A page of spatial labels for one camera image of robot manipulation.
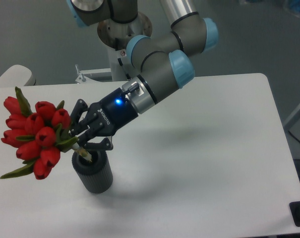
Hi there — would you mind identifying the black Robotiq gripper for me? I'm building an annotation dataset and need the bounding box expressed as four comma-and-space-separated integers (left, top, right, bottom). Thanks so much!
69, 88, 138, 154

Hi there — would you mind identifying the red tulip bouquet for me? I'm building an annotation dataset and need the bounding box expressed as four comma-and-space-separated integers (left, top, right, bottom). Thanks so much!
0, 86, 93, 180

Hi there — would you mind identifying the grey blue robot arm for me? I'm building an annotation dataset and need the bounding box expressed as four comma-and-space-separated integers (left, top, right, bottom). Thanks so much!
67, 0, 219, 155

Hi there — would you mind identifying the dark grey ribbed vase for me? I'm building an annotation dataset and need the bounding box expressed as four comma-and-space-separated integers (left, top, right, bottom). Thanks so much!
72, 151, 113, 194

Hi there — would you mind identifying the white chair back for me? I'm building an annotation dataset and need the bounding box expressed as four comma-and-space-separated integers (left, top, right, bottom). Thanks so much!
0, 64, 36, 88

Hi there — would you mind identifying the blue object top right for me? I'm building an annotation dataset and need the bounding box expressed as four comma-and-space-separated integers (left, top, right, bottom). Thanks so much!
288, 0, 300, 16

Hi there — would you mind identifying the white pedestal base frame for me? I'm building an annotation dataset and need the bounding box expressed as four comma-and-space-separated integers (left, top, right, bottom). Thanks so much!
75, 64, 133, 84

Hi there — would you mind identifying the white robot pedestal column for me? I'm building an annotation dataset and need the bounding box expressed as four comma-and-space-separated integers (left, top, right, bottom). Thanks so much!
97, 12, 152, 81

